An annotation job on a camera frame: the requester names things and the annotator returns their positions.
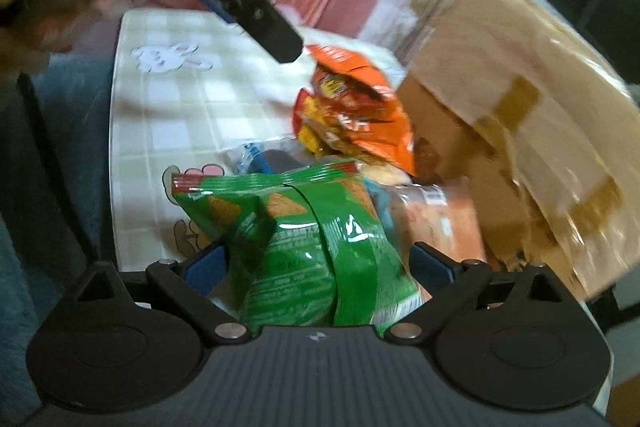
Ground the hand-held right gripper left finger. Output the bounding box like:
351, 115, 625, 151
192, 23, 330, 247
67, 243, 251, 344

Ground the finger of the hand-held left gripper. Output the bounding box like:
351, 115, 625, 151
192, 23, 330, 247
187, 0, 237, 24
220, 0, 305, 64

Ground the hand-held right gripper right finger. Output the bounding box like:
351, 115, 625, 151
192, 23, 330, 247
385, 242, 572, 348

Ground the green snack bag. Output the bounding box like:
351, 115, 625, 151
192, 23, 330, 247
171, 159, 433, 340

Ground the brown cardboard box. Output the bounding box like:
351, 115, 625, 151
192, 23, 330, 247
397, 0, 633, 303

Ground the clear packet with orange contents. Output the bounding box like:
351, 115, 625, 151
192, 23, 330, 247
365, 179, 488, 303

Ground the checkered folding table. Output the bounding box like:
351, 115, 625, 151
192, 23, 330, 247
109, 9, 407, 274

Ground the clear blue snack packet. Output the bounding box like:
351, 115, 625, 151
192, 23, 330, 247
234, 141, 292, 176

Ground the orange snack bag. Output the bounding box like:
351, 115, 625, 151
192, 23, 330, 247
292, 44, 417, 178

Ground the blue cloth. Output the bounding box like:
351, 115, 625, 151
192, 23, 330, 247
0, 52, 121, 427

